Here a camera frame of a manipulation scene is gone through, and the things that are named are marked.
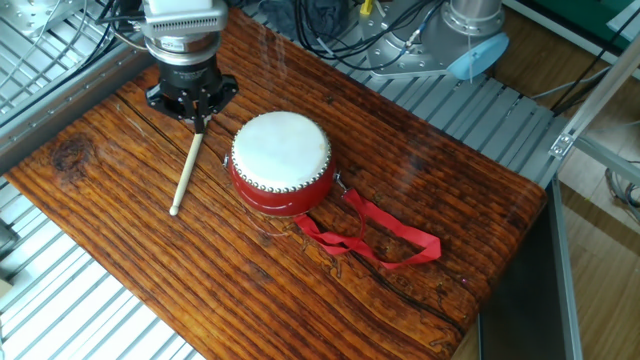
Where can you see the silver robot mounting plate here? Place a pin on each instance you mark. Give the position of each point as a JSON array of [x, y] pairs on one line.
[[390, 45]]

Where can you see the brown wooden board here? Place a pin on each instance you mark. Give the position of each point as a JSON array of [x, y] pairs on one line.
[[250, 260]]

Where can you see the silver perforated plate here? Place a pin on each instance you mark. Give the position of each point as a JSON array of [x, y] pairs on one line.
[[30, 12]]

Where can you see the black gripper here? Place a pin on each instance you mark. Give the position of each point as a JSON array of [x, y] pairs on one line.
[[190, 75]]

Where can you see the aluminium frame post with bracket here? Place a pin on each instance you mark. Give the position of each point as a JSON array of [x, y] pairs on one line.
[[600, 90]]

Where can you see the red drum with white skin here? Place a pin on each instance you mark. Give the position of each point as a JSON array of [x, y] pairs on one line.
[[280, 150]]

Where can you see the dark grey cloth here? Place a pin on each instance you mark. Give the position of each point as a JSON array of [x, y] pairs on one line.
[[320, 12]]

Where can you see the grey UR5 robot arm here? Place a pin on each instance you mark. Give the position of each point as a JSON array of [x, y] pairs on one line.
[[185, 20]]

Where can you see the pale wooden drumstick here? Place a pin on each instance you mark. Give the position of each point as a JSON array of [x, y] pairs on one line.
[[186, 172]]

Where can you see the dark grey side panel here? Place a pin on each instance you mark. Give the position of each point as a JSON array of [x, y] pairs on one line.
[[525, 300]]

